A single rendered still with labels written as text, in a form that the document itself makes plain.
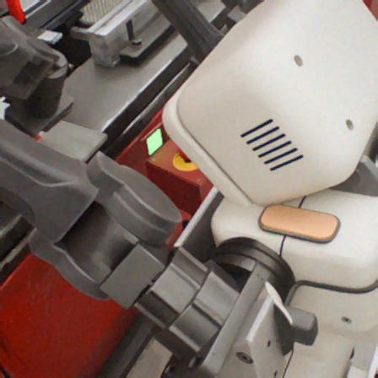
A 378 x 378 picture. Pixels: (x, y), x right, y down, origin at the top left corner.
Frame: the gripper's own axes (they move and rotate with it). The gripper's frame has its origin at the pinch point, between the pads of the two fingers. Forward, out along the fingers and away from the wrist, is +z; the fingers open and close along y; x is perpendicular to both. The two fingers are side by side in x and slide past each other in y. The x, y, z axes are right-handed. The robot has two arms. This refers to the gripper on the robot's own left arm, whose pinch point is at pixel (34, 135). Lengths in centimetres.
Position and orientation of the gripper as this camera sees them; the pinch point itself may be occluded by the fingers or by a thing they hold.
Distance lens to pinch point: 102.0
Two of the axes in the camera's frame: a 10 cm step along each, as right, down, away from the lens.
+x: 7.9, 6.1, -0.3
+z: -3.3, 4.7, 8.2
